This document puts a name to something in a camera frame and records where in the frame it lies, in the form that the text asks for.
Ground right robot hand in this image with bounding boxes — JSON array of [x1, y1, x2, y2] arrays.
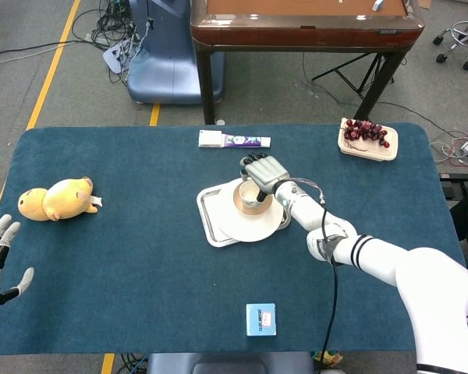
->
[[239, 152, 290, 204]]

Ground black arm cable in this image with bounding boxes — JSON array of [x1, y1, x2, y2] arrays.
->
[[319, 204, 339, 365]]

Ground blue table mat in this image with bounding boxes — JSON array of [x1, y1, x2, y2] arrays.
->
[[0, 122, 468, 356]]

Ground white round plate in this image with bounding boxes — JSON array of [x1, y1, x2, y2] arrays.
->
[[217, 181, 285, 243]]

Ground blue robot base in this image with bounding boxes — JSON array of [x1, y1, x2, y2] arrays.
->
[[126, 0, 225, 105]]

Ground toothpaste box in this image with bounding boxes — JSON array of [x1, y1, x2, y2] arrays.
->
[[197, 130, 272, 150]]

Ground light blue small box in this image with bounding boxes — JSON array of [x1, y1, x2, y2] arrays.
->
[[245, 302, 278, 337]]

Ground red grape bunch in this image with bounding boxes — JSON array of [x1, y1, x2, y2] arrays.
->
[[343, 118, 391, 149]]

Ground yellow plush toy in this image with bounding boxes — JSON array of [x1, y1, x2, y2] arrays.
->
[[17, 175, 103, 222]]

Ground silver metal tray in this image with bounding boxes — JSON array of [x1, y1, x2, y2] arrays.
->
[[196, 178, 292, 249]]

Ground brown mahjong table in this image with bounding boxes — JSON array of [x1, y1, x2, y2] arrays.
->
[[190, 0, 426, 125]]

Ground grey blue robot torso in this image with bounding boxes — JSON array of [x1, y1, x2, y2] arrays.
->
[[146, 351, 315, 374]]

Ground black equipment block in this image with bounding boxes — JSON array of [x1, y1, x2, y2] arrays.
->
[[438, 173, 468, 199]]

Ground office chair base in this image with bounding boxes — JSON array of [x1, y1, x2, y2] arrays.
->
[[432, 19, 468, 72]]

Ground beige food container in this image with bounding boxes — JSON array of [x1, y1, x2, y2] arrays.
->
[[337, 118, 399, 162]]

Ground paper cup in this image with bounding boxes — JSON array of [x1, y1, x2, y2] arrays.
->
[[232, 179, 275, 216]]

